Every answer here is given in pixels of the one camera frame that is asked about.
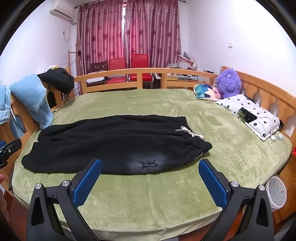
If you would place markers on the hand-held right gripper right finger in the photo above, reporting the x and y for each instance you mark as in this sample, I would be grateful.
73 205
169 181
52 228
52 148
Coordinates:
212 185

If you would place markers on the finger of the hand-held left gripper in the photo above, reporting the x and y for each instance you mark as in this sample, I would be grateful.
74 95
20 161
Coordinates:
11 148

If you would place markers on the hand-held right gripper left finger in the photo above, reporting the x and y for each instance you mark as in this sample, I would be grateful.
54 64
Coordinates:
87 183

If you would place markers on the black pants with white stripe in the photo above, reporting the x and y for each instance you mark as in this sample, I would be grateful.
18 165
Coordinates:
104 143

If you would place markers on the person's left hand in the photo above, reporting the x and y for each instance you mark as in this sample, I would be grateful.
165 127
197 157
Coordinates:
1 179

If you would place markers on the light blue fleece blanket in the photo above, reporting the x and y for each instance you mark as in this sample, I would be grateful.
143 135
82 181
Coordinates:
27 92

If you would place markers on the green fleece blanket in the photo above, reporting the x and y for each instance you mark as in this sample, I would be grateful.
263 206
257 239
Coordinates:
150 197

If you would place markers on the dark floral cloth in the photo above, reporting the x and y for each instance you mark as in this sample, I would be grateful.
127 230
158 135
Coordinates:
247 115

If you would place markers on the black garment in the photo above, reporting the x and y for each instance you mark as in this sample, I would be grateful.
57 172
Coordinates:
57 80

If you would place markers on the small light blue item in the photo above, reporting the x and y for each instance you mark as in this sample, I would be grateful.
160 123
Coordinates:
280 137

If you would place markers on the white floral pillow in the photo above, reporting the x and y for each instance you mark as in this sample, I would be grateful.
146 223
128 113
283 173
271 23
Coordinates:
261 111

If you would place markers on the geometric patterned pillow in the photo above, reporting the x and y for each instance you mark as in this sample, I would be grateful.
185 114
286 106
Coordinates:
208 91

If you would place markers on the wooden coat rack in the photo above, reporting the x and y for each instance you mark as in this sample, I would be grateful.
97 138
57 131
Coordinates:
69 60

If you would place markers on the purple plush toy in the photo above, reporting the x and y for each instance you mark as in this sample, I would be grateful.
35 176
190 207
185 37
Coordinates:
229 81

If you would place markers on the dark wooden chair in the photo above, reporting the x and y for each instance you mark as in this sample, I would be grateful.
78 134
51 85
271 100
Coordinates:
99 67

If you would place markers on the red chair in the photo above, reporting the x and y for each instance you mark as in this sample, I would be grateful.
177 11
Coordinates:
140 60
117 63

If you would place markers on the pile of papers and boxes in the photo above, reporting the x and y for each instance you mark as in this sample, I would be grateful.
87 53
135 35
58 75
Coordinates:
185 63

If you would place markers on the pink floral curtain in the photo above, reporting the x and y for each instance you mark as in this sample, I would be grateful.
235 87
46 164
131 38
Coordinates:
152 30
101 34

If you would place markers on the white air conditioner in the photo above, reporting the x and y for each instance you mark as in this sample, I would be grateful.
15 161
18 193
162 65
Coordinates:
62 8

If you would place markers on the wooden bed frame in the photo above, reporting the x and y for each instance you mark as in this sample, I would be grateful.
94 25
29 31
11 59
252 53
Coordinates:
266 91

